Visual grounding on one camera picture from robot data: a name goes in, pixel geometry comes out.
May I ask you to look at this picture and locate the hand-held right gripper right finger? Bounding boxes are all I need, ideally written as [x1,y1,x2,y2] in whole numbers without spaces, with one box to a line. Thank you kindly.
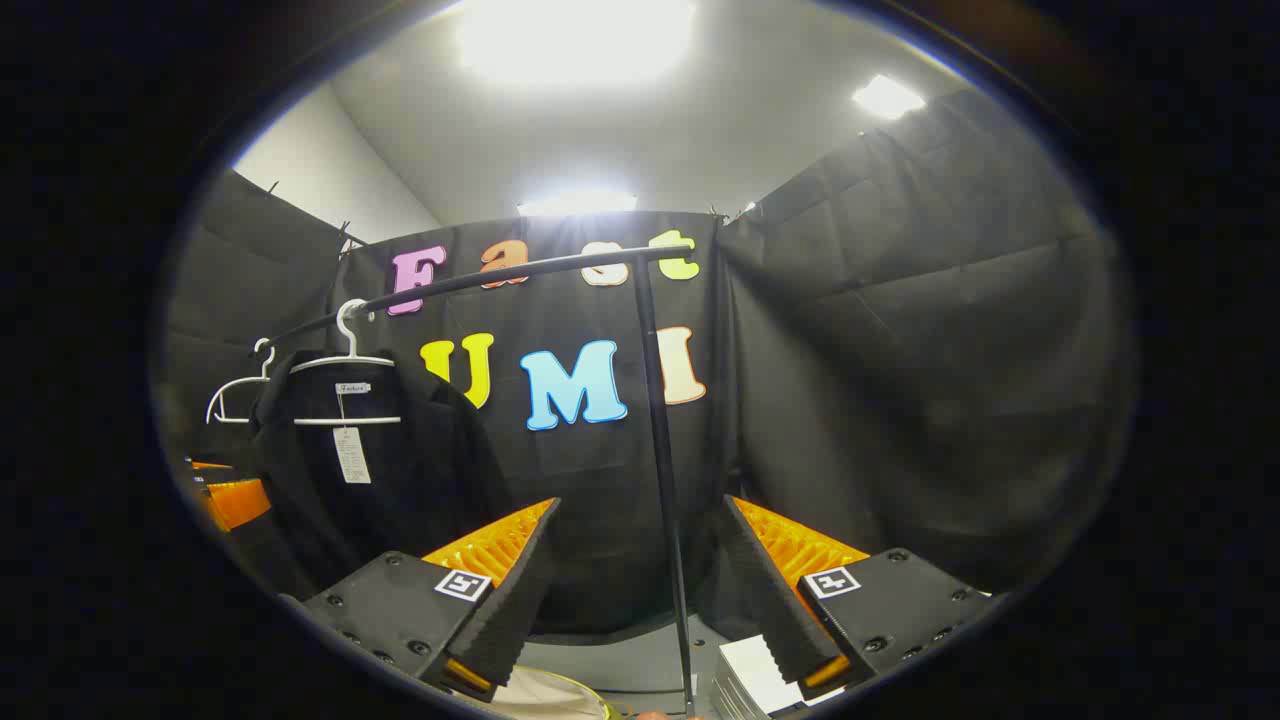
[715,495,1001,706]

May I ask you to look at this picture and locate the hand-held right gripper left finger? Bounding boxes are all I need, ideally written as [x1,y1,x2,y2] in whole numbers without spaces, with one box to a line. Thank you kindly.
[300,497,561,699]

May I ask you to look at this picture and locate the white laundry hamper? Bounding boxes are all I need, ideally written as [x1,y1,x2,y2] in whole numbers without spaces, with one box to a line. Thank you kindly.
[480,665,616,720]

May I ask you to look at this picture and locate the black knit garment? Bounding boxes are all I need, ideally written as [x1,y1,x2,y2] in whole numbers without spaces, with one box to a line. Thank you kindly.
[248,348,511,601]

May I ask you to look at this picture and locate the white plastic hanger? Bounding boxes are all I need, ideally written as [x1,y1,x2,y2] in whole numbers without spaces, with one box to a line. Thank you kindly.
[205,338,277,426]
[290,298,403,428]

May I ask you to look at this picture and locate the stack of white sheets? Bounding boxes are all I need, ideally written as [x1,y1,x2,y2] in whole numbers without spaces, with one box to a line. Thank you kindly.
[712,633,849,720]

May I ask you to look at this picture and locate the black backdrop cloth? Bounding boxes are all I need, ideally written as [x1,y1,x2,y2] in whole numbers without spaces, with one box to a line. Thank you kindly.
[155,85,1136,641]

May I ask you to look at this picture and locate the ceiling light behind backdrop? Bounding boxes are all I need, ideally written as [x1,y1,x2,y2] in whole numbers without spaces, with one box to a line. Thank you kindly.
[515,190,639,217]

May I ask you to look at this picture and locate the small ceiling light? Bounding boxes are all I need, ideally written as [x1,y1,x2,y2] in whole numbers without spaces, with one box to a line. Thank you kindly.
[852,74,927,122]

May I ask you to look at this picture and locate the large ceiling light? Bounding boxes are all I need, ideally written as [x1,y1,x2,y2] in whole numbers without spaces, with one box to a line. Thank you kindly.
[458,0,698,89]

